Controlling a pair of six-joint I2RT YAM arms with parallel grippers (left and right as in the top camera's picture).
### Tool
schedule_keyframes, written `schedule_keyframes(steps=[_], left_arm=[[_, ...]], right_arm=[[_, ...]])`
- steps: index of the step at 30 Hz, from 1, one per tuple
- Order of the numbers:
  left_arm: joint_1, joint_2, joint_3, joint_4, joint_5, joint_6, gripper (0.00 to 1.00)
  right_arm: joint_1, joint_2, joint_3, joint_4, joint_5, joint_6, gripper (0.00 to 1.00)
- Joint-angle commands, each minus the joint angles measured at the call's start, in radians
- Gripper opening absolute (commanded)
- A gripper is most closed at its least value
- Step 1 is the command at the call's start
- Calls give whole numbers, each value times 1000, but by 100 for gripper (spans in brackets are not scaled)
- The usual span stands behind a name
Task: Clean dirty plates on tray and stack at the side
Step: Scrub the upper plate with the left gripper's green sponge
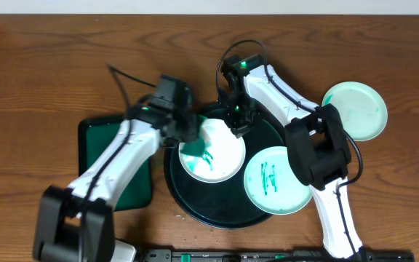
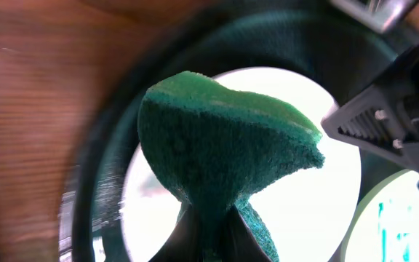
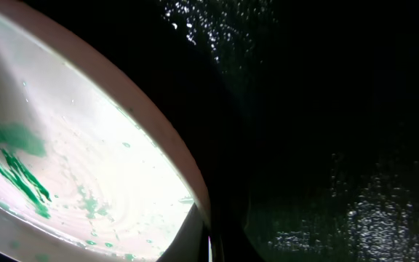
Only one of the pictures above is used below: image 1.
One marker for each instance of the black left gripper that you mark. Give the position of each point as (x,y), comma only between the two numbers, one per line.
(189,130)

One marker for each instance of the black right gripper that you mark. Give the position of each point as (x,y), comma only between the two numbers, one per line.
(238,127)

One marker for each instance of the white plate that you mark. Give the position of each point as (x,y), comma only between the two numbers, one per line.
(223,157)
(362,110)
(271,184)

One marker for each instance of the white plate top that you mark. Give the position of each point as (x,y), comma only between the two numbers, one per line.
(362,110)

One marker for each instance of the green scrub sponge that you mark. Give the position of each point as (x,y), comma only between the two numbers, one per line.
(197,147)

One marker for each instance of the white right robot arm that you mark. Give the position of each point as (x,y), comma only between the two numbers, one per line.
(318,147)

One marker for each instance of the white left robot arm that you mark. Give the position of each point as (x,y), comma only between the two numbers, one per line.
(76,223)

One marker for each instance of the round black serving tray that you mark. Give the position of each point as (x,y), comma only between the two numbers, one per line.
(223,205)

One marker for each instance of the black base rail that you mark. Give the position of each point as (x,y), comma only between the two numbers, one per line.
(165,255)

